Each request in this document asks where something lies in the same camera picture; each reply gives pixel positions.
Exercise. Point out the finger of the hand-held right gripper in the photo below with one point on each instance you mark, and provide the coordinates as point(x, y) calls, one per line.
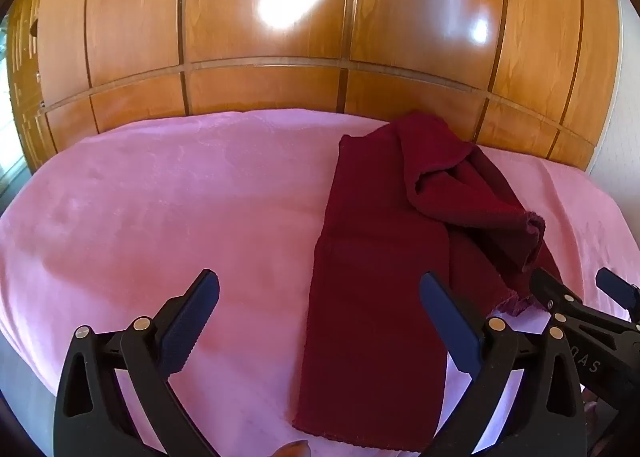
point(552, 294)
point(620, 289)

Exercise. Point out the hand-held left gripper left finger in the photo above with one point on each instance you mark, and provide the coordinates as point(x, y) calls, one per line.
point(192, 317)

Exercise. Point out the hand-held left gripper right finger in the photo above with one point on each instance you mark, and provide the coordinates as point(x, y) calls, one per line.
point(447, 317)

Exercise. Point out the dark red garment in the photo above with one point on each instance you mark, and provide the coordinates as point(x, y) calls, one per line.
point(370, 287)

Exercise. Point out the pink blanket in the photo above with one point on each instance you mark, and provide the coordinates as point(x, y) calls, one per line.
point(150, 217)

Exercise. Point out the window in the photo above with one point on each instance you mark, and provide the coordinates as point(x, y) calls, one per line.
point(7, 137)

